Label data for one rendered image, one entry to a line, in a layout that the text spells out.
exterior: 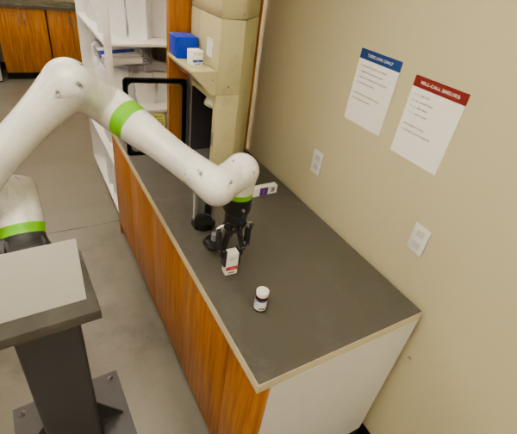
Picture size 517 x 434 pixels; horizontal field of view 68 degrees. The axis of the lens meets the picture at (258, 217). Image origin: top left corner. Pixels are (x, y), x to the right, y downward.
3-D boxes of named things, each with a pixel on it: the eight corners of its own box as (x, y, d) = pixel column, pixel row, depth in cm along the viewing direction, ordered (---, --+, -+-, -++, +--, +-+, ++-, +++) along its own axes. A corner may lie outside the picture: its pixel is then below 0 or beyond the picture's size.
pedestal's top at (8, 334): (-16, 355, 109) (-20, 346, 107) (-19, 282, 130) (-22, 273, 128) (102, 318, 125) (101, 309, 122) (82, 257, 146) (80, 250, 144)
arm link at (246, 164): (268, 154, 116) (237, 143, 120) (246, 168, 107) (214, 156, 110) (261, 193, 124) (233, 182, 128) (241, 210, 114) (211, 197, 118)
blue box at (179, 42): (189, 52, 181) (190, 32, 176) (197, 58, 174) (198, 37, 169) (169, 52, 177) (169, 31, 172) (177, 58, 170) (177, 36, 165)
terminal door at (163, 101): (185, 152, 210) (187, 78, 188) (127, 156, 199) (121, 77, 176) (184, 151, 211) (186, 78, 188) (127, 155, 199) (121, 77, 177)
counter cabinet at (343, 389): (200, 216, 333) (205, 116, 283) (353, 437, 193) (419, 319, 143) (121, 232, 302) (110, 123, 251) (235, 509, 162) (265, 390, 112)
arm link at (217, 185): (153, 105, 113) (146, 136, 120) (124, 114, 104) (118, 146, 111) (250, 176, 107) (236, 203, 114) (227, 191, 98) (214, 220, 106)
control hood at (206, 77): (189, 73, 188) (189, 52, 183) (216, 96, 166) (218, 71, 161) (166, 74, 183) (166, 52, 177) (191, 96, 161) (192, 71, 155)
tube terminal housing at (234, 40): (227, 154, 226) (240, 9, 183) (253, 181, 204) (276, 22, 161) (187, 159, 215) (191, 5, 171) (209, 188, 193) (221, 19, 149)
